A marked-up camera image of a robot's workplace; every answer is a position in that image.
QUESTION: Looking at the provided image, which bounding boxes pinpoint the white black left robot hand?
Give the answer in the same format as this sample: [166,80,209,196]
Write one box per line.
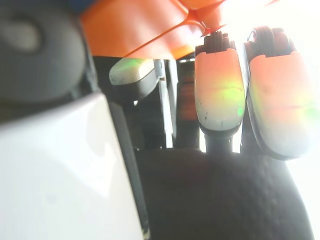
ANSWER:
[0,0,320,240]

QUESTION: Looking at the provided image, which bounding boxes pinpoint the Rubik's cube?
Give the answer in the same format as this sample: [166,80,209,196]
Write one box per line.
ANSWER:
[72,0,276,61]

